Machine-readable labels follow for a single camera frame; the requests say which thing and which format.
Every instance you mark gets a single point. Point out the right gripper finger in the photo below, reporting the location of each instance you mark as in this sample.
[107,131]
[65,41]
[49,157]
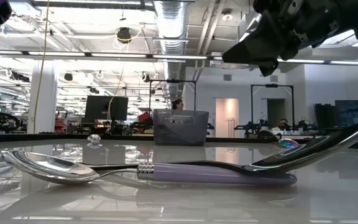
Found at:
[269,67]
[256,46]

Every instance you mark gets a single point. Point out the black metal spoon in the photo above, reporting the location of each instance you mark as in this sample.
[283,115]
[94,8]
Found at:
[306,152]

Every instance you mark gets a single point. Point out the black background robot arm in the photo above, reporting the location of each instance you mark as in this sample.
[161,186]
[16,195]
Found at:
[250,127]

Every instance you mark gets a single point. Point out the person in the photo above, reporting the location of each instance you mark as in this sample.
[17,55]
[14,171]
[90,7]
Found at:
[282,123]
[177,104]

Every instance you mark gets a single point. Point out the white pillar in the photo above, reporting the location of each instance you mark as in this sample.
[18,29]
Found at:
[43,96]

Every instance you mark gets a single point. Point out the dark wide monitor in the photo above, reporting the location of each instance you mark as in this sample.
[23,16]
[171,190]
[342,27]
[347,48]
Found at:
[350,112]

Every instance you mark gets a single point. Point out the dark grey plastic bin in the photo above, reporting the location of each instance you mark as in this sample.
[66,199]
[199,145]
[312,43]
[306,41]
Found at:
[181,130]

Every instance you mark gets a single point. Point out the long ceiling light strip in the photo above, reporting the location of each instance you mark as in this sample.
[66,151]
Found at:
[120,55]

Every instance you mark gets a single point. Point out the black computer monitor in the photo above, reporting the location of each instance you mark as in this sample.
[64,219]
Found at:
[106,108]

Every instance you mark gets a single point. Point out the black rig frame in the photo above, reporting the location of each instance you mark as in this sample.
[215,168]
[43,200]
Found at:
[272,85]
[172,81]

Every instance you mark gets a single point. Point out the silver air duct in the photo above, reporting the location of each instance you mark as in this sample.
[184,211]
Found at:
[172,31]

